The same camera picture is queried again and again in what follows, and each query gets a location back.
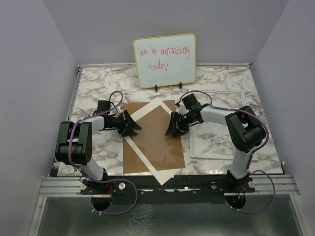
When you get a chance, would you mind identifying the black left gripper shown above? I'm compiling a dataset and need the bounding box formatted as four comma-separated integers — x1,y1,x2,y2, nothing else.
108,110,142,137

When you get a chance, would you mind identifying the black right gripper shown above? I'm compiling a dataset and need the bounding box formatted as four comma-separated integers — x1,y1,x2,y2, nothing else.
166,112,194,139

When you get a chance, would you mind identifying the white picture frame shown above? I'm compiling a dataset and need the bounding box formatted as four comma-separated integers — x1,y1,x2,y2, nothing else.
189,90,247,160

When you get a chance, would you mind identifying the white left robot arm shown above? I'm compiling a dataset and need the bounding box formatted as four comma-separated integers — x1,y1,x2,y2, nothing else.
55,100,141,194

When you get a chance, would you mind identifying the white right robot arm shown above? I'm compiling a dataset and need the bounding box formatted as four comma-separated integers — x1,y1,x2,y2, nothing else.
165,90,270,192

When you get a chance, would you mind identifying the white photo mat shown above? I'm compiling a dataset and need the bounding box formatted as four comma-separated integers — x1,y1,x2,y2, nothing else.
118,99,190,185

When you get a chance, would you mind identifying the brown backing board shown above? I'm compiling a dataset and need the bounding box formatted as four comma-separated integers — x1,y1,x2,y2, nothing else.
123,102,186,174

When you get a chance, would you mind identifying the black whiteboard stand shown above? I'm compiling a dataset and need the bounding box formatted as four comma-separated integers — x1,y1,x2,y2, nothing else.
154,82,183,92

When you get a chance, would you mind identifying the yellow-rimmed whiteboard with writing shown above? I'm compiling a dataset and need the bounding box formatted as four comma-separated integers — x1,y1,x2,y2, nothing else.
133,33,196,89

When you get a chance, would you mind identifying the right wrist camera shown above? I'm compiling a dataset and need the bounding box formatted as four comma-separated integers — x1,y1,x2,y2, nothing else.
175,100,187,114

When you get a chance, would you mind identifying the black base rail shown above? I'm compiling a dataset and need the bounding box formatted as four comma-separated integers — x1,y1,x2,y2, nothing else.
80,175,255,205

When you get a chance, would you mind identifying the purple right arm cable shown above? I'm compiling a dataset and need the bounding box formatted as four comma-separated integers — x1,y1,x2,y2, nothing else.
178,90,276,213

